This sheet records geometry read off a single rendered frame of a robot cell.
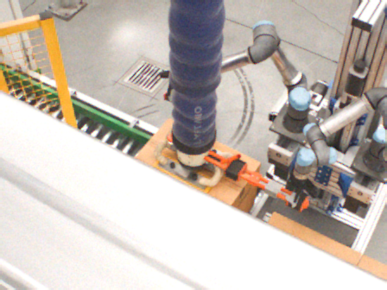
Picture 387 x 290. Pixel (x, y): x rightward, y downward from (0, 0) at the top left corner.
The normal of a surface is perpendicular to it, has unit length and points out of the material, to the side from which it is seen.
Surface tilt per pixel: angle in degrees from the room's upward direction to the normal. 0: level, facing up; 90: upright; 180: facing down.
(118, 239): 0
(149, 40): 0
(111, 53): 0
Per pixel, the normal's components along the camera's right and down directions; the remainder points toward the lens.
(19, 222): 0.06, -0.57
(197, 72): 0.18, 0.62
